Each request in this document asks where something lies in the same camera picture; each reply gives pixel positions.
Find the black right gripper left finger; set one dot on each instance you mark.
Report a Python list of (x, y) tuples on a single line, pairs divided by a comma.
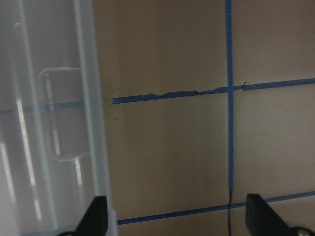
[(95, 220)]

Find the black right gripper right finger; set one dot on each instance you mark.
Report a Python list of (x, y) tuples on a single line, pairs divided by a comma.
[(261, 220)]

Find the clear ribbed box lid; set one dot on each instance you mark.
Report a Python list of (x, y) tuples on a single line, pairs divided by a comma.
[(53, 154)]

